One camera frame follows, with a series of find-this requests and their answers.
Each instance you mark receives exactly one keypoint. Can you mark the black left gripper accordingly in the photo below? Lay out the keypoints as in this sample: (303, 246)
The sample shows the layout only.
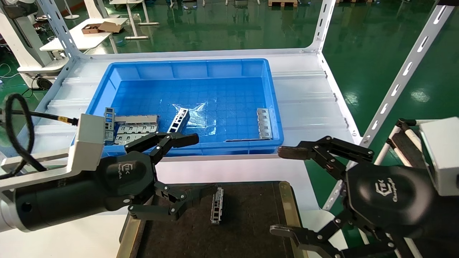
(125, 179)

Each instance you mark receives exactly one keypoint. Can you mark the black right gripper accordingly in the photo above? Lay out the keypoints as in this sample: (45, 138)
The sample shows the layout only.
(391, 197)

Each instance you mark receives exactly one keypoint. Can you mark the long metal cage part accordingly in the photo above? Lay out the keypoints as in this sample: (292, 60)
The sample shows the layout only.
(217, 206)

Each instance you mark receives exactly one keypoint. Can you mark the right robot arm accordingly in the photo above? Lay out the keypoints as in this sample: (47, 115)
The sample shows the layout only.
(452, 229)

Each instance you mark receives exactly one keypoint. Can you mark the metal part with square holes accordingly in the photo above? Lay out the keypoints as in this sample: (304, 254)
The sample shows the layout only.
(180, 120)

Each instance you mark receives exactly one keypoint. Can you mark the black container tray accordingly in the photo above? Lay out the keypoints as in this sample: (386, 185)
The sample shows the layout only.
(251, 222)

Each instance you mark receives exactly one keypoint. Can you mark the clear plastic film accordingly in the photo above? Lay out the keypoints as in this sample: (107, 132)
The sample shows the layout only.
(199, 118)

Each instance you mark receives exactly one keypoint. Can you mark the long grey metal bar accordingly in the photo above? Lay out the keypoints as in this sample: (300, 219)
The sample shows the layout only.
(138, 118)

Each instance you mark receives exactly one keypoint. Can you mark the white metal shelf rack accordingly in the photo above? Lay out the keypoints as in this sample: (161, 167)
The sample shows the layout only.
(304, 104)

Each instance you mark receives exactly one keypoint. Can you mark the blue plastic bin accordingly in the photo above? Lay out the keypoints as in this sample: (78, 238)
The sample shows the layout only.
(215, 89)

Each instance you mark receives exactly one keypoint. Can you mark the white and black tube stand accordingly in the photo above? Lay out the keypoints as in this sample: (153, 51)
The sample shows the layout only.
(408, 150)

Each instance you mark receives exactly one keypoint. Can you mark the open cardboard box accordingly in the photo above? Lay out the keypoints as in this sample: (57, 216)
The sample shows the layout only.
(104, 27)

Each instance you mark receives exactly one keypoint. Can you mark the white background table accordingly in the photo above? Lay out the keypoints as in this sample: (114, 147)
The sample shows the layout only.
(82, 39)

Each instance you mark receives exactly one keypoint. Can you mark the wooden pallet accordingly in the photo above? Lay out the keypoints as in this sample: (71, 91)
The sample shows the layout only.
(283, 3)

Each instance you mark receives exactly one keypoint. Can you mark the white machine base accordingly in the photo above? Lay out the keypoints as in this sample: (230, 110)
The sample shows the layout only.
(25, 39)

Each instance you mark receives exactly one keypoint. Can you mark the flat slotted metal bracket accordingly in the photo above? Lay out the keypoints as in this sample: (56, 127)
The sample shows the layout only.
(264, 123)

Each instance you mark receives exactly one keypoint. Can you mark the grey upright cage bracket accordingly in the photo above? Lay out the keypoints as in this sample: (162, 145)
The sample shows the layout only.
(109, 123)

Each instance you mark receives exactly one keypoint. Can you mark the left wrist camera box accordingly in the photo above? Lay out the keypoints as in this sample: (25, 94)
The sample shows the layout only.
(88, 143)

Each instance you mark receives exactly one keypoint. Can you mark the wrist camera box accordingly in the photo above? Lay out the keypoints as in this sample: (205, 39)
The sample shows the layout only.
(443, 154)
(88, 143)

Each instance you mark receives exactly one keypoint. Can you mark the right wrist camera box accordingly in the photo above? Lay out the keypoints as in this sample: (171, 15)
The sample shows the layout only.
(443, 154)

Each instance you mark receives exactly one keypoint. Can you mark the white table leg frame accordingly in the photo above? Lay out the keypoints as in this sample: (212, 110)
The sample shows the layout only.
(134, 21)

